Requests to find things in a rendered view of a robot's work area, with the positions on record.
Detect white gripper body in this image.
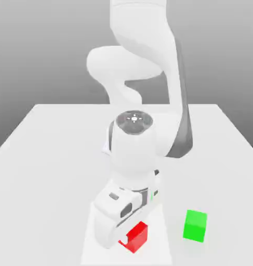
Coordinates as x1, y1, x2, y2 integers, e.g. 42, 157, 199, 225
94, 198, 162, 249

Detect small red cube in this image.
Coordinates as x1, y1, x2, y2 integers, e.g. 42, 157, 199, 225
117, 221, 149, 254

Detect small green cube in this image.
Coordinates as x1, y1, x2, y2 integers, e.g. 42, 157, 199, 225
182, 209, 208, 243

